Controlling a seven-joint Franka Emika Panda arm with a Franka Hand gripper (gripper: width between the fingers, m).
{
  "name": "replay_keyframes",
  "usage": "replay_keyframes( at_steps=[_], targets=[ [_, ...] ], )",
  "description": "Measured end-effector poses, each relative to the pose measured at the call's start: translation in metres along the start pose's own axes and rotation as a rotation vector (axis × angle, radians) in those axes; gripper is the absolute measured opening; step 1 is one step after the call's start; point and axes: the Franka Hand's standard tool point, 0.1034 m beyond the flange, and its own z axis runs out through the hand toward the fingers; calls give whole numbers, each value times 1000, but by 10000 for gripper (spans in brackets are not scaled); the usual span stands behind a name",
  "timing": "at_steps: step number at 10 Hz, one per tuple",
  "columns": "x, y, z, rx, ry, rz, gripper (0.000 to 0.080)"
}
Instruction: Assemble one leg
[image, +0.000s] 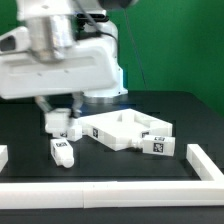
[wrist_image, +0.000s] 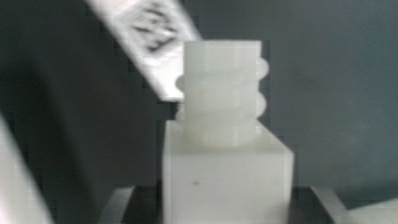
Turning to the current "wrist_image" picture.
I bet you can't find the white table leg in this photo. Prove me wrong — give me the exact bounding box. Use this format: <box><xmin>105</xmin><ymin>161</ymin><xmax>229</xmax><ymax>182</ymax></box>
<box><xmin>162</xmin><ymin>40</ymin><xmax>293</xmax><ymax>224</ymax></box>
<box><xmin>85</xmin><ymin>0</ymin><xmax>201</xmax><ymax>102</ymax></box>

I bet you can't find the white square tabletop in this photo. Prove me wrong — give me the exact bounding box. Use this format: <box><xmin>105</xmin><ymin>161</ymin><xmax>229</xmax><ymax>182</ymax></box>
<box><xmin>0</xmin><ymin>116</ymin><xmax>53</xmax><ymax>224</ymax></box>

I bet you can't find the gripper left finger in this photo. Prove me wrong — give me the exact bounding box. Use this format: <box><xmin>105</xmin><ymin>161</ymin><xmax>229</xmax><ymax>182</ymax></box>
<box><xmin>98</xmin><ymin>186</ymin><xmax>156</xmax><ymax>224</ymax></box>

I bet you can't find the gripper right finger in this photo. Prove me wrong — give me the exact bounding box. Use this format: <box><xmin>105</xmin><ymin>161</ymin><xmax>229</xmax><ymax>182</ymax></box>
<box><xmin>290</xmin><ymin>186</ymin><xmax>346</xmax><ymax>224</ymax></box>

